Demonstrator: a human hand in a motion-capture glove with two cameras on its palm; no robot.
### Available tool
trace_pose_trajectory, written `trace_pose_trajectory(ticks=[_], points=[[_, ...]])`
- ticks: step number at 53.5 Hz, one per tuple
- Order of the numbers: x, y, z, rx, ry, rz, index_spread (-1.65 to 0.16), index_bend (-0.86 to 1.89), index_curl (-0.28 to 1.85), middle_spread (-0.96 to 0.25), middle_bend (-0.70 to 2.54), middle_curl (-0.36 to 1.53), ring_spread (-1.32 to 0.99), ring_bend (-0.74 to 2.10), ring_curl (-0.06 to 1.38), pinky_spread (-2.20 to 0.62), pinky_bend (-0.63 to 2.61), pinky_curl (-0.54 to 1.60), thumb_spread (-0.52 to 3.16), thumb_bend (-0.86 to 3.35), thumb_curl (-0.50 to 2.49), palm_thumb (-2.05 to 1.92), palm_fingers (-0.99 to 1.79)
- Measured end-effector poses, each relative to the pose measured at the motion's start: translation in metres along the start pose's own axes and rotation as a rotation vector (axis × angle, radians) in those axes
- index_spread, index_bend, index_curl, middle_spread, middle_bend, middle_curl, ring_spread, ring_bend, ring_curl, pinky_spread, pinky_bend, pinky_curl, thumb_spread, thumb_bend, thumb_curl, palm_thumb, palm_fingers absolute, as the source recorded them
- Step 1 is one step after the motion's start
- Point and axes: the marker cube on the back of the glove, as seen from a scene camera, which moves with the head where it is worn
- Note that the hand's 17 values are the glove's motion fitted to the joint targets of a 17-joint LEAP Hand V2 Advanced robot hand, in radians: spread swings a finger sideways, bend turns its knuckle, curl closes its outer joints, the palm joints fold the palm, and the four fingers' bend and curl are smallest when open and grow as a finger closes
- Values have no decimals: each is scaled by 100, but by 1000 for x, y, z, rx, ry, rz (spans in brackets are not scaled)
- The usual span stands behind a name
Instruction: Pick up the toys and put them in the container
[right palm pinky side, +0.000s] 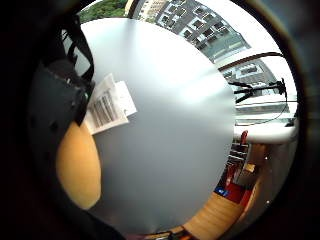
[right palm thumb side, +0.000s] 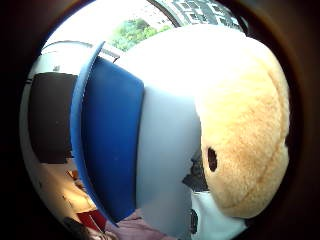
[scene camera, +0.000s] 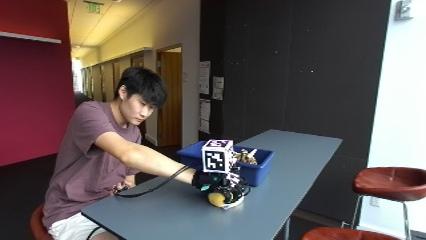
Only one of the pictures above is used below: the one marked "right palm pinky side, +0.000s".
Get red mat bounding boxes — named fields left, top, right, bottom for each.
left=226, top=181, right=252, bottom=205

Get blue sign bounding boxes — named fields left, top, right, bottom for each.
left=214, top=186, right=231, bottom=198

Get red clamp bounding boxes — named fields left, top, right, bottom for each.
left=239, top=130, right=250, bottom=145

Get white paper tag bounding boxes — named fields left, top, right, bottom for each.
left=114, top=80, right=138, bottom=117

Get green trees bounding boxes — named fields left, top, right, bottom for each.
left=79, top=0, right=130, bottom=24

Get brown handrail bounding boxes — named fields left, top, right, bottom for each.
left=217, top=51, right=285, bottom=72

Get black tripod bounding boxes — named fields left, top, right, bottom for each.
left=228, top=77, right=288, bottom=105

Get yellow soft toy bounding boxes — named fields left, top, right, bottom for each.
left=55, top=120, right=102, bottom=211

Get white barcode tag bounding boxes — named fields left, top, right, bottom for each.
left=83, top=73, right=130, bottom=136

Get white ledge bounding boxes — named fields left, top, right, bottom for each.
left=233, top=122, right=300, bottom=145

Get grey building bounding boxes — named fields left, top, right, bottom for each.
left=138, top=0, right=252, bottom=64

